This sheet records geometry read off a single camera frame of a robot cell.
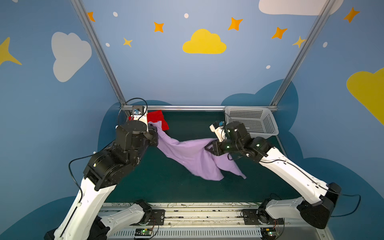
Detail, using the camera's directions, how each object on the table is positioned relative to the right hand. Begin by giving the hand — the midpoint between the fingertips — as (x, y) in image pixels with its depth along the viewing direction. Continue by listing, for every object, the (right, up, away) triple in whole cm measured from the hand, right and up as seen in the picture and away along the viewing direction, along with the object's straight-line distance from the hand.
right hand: (208, 144), depth 70 cm
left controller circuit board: (-31, -43, +1) cm, 53 cm away
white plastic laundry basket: (+46, +13, +49) cm, 69 cm away
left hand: (-23, +9, -12) cm, 28 cm away
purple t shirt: (-7, -6, +3) cm, 10 cm away
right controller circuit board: (+29, -44, +2) cm, 53 cm away
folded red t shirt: (-37, +17, +44) cm, 60 cm away
